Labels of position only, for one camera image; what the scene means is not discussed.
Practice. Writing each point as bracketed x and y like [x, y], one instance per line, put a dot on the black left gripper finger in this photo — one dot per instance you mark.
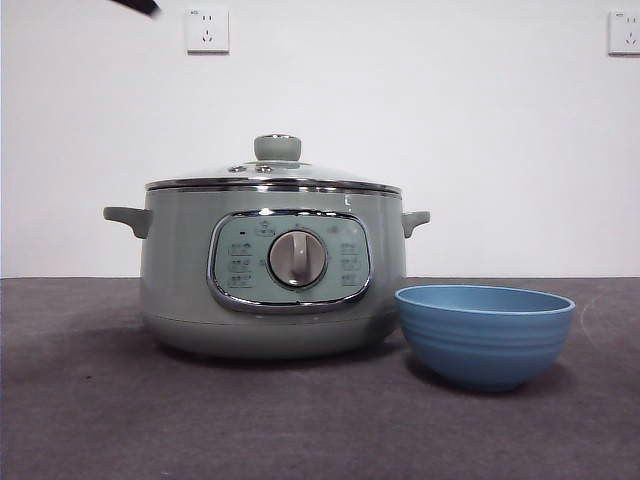
[140, 5]

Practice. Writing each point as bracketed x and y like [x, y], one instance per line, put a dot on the glass lid with green knob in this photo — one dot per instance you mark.
[277, 148]

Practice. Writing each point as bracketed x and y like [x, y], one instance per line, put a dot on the pale green electric steamer pot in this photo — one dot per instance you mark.
[175, 260]

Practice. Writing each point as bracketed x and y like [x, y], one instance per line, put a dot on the dark grey table mat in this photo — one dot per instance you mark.
[150, 425]

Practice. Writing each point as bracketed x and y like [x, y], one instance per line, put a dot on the blue ribbed bowl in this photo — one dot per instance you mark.
[480, 345]

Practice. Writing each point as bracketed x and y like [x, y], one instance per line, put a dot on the white wall socket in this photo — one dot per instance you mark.
[626, 33]
[208, 31]

